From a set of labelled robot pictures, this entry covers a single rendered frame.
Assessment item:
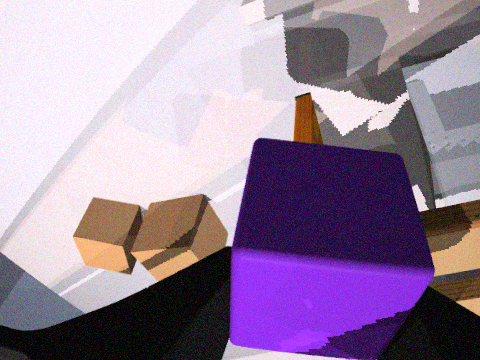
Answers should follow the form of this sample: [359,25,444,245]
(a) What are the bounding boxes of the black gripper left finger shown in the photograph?
[0,245,232,360]

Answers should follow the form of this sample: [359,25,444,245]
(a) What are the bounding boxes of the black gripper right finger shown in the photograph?
[376,285,480,360]

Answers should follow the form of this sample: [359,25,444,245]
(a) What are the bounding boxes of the purple block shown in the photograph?
[228,137,435,360]

